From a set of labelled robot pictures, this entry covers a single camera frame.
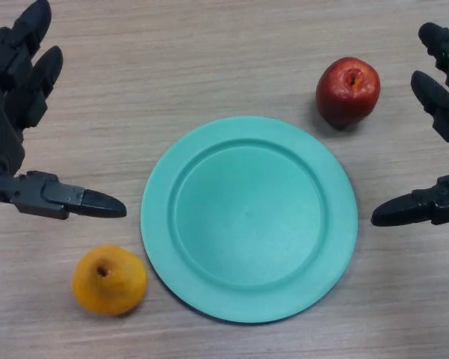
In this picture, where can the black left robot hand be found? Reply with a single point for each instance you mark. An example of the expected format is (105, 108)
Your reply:
(3, 138)

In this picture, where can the yellow pear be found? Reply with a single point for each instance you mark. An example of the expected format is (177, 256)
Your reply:
(110, 284)

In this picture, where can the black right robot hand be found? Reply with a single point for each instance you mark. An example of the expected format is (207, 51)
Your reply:
(443, 108)

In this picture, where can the green round plate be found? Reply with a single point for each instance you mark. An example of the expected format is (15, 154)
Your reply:
(248, 220)

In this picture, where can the red apple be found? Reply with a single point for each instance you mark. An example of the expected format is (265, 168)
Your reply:
(344, 97)

